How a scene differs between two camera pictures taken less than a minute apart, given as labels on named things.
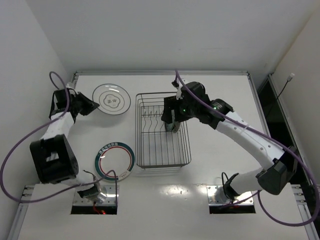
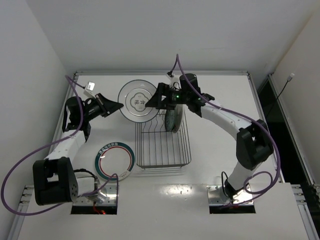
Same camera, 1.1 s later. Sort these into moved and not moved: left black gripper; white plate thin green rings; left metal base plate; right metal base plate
Moved: white plate thin green rings; left black gripper
Not moved: left metal base plate; right metal base plate
